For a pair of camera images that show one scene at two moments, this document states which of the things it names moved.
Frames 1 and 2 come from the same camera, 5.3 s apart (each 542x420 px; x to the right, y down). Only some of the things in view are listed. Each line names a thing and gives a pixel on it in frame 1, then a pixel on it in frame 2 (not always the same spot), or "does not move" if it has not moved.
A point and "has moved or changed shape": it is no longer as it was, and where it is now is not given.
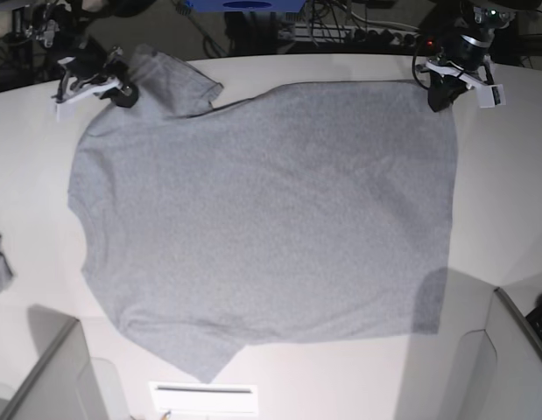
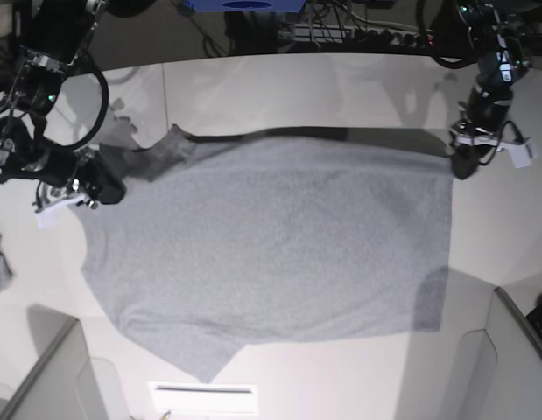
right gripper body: [457, 50] -> [486, 111]
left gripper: [95, 65] -> [63, 166]
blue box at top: [280, 6] does not move
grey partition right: [504, 370] does not move
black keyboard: [539, 318] does not move
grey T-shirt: [302, 213] has moved or changed shape
